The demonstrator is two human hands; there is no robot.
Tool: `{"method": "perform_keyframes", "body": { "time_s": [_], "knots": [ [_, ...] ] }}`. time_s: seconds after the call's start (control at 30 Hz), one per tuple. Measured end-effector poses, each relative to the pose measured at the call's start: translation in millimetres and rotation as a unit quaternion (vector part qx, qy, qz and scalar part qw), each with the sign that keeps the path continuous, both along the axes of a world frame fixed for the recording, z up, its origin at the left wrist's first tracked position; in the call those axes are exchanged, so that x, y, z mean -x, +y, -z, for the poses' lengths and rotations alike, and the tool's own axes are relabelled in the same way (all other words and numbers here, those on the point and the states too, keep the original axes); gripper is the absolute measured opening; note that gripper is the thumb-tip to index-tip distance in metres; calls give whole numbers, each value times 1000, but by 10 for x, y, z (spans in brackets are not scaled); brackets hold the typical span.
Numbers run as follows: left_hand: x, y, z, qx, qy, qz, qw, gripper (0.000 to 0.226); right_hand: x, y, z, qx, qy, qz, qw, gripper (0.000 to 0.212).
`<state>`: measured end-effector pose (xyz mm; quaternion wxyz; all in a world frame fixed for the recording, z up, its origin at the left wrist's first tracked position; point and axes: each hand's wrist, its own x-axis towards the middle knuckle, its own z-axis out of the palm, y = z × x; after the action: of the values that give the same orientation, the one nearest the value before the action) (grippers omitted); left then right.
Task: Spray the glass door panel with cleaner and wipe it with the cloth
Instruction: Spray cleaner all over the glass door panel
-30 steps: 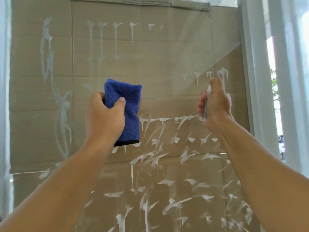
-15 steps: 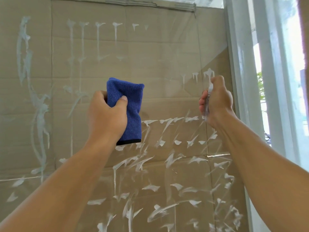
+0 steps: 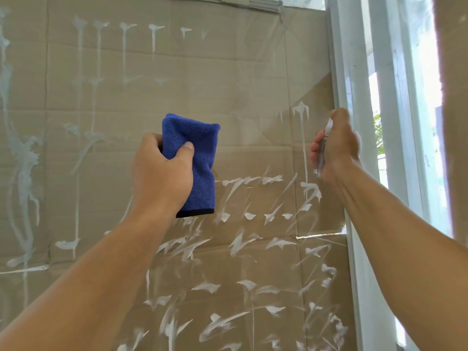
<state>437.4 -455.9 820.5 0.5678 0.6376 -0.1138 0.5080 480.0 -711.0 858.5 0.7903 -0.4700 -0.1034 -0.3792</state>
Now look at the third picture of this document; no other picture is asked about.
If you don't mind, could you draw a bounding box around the white window frame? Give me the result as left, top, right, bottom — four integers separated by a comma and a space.
325, 0, 453, 351

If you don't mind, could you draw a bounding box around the person's left forearm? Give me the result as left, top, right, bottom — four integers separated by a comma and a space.
0, 205, 177, 351

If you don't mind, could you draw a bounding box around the brown cardboard sheet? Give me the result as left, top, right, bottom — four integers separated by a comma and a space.
0, 0, 357, 351

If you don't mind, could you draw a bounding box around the person's right forearm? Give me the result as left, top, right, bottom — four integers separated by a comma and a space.
330, 161, 468, 351

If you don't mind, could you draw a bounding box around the clear spray bottle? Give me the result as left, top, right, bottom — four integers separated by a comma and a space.
315, 117, 334, 178

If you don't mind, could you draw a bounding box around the smeared glass pane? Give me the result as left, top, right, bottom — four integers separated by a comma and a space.
0, 0, 352, 351

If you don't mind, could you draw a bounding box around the person's right hand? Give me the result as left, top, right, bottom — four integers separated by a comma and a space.
310, 108, 363, 185

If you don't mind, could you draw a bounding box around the green tree foliage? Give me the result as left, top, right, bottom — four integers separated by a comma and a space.
373, 114, 385, 156

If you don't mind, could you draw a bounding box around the blue microfiber cloth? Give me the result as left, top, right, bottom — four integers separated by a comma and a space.
161, 113, 221, 218

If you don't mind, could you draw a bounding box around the person's left hand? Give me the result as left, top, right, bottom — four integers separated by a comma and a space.
131, 132, 195, 218

